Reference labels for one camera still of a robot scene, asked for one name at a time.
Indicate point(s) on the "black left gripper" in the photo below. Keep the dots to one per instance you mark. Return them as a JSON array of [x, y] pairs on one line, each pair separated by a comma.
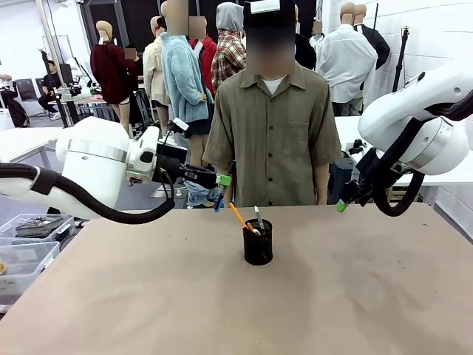
[[170, 168]]

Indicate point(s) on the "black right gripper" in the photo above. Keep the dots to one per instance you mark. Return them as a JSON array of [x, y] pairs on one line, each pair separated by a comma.
[[369, 166]]

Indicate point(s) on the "blue black marker pen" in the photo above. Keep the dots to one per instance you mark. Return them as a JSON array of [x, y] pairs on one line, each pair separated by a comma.
[[219, 203]]

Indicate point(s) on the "orange pencil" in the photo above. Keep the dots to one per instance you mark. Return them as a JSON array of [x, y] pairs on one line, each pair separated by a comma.
[[238, 216]]

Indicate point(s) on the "white grey pen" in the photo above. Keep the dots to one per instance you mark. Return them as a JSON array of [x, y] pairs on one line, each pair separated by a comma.
[[259, 220]]

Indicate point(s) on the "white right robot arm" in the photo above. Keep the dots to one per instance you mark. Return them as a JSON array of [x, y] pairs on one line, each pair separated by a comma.
[[406, 107]]

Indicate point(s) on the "person's left forearm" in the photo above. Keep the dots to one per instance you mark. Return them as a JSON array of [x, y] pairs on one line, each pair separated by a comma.
[[321, 185]]

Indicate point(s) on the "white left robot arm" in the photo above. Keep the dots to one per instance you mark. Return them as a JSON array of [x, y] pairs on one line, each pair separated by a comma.
[[92, 155]]

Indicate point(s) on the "black mesh pen holder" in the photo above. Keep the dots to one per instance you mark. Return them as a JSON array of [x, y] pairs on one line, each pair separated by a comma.
[[258, 249]]

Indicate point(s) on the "white power strip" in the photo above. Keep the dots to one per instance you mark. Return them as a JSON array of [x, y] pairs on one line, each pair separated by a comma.
[[177, 191]]

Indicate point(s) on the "person in olive shirt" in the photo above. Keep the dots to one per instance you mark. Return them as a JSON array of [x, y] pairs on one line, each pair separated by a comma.
[[273, 140]]

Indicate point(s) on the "light blue fleece mannequin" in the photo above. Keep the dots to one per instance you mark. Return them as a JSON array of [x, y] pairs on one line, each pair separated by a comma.
[[183, 81]]

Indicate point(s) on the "cream jacket mannequin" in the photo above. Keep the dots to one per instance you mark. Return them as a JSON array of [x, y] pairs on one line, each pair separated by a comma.
[[153, 74]]

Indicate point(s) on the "red jacket mannequin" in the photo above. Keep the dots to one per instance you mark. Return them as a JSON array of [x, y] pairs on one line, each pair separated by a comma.
[[208, 55]]

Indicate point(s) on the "plaid shirt grey hood mannequin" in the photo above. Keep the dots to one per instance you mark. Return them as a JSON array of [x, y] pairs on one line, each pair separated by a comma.
[[229, 55]]

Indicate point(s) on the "white shirt mannequin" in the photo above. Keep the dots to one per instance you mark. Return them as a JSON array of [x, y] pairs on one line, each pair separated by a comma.
[[345, 66]]

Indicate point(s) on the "maroon sweater mannequin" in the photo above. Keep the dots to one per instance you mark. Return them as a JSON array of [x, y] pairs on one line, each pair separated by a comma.
[[111, 74]]

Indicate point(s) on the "black tripod stand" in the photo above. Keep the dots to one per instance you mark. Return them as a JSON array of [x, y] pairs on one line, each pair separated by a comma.
[[401, 63]]

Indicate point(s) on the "black white raglan mannequin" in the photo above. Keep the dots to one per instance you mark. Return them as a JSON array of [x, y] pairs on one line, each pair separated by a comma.
[[378, 48]]

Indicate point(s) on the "clear plastic bin with tools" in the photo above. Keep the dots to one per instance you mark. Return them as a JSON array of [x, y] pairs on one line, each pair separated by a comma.
[[37, 225]]

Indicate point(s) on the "seated person in black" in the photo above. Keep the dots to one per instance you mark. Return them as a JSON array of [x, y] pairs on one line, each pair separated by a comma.
[[48, 88]]

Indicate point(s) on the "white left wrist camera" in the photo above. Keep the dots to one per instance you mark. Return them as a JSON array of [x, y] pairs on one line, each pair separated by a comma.
[[180, 125]]

